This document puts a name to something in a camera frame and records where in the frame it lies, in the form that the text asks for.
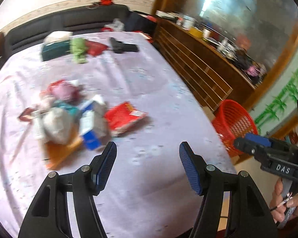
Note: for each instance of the blue white small box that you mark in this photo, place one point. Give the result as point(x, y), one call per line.
point(92, 123)

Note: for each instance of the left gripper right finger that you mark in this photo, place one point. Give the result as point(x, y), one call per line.
point(193, 165)

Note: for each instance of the yellow tape roll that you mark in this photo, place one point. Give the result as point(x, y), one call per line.
point(196, 32)

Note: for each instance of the teal tissue packet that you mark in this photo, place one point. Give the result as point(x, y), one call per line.
point(72, 110)

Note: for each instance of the dark red snack packet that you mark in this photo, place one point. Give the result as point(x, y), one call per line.
point(28, 115)

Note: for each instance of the green cloth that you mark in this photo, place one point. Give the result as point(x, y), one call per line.
point(78, 49)

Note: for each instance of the black toy pistol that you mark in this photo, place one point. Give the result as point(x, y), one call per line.
point(121, 47)

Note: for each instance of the bamboo painted glass panel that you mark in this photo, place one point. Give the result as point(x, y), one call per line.
point(280, 100)

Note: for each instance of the green tissue box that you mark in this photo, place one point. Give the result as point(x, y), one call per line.
point(55, 45)

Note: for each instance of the brown wooden cabinet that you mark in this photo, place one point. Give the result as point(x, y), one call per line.
point(246, 45)

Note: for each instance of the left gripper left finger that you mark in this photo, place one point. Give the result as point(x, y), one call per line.
point(101, 168)

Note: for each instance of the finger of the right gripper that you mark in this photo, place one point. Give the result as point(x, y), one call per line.
point(258, 139)
point(251, 148)

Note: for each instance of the red pouch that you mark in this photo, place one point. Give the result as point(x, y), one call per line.
point(95, 48)

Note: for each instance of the black leather sofa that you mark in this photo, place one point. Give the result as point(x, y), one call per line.
point(78, 20)

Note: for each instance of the orange cardboard box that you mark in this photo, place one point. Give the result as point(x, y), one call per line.
point(56, 153)

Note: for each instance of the red wrapper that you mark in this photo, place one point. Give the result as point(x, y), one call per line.
point(62, 90)

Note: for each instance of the red torn cigarette pack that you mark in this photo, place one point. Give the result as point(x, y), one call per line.
point(122, 117)

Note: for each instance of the red plastic trash basket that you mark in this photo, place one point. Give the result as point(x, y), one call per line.
point(232, 121)

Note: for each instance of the person right hand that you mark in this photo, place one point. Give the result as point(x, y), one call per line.
point(279, 213)

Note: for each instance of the white plastic bag on sofa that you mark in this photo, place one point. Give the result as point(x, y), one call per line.
point(115, 26)

